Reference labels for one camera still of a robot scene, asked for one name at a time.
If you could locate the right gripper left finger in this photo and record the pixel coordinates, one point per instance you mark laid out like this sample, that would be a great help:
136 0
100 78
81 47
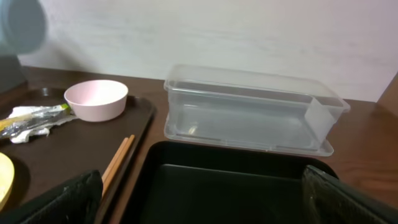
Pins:
74 201

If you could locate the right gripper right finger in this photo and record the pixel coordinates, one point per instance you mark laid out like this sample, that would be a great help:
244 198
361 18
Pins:
327 200

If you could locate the green orange snack wrapper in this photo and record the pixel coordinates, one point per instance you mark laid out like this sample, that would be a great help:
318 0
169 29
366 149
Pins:
11 127

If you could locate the pink bowl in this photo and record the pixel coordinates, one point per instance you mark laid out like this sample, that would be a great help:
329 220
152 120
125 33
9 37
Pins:
97 100

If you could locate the light blue bowl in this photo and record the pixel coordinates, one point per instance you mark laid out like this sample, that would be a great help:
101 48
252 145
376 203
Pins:
23 26

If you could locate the grey dishwasher rack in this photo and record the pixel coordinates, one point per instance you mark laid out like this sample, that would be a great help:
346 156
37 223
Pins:
12 74

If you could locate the brown serving tray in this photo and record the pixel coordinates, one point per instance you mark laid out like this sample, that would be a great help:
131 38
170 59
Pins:
74 148

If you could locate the wooden chopstick left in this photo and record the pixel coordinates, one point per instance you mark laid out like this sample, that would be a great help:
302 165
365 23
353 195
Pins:
114 159

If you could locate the yellow plate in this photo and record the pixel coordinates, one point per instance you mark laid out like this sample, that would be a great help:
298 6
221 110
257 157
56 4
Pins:
6 179

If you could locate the black tray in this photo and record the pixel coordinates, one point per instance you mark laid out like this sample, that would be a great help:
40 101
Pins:
189 183

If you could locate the crumpled white tissue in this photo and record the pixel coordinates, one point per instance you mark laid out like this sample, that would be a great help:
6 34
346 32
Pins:
43 130

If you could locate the clear plastic container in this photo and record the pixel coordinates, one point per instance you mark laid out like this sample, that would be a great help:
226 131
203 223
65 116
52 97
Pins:
251 110

